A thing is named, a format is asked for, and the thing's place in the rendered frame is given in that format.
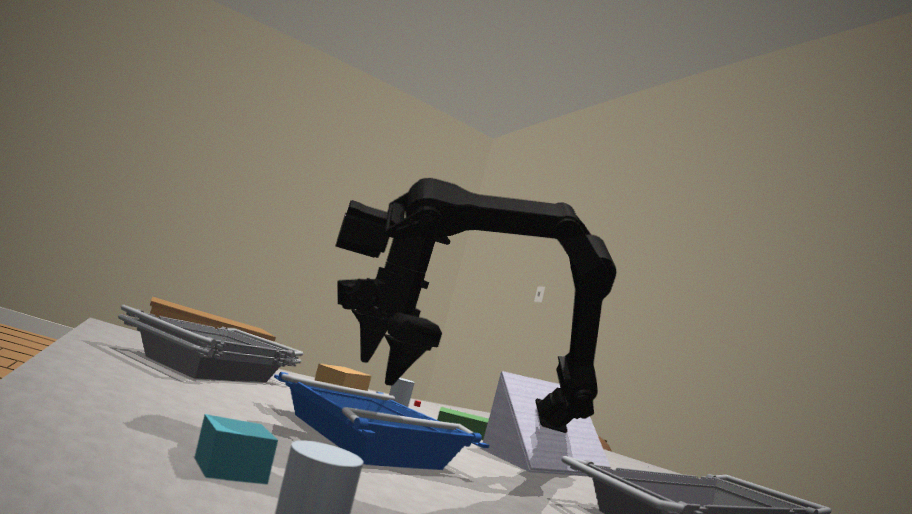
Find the light green block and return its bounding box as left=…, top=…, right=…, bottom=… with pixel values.
left=437, top=406, right=489, bottom=440

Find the teal box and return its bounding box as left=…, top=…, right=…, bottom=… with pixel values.
left=195, top=414, right=278, bottom=485

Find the blue plastic tray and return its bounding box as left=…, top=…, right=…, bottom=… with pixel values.
left=274, top=372, right=489, bottom=470

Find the grey cylinder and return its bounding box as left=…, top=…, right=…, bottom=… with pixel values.
left=275, top=440, right=363, bottom=514
left=389, top=378, right=415, bottom=408

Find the tan rectangular box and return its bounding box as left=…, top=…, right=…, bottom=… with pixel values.
left=314, top=364, right=371, bottom=391

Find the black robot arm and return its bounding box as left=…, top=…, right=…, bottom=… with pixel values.
left=335, top=178, right=616, bottom=433

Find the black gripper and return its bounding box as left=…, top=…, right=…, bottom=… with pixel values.
left=352, top=262, right=442, bottom=385

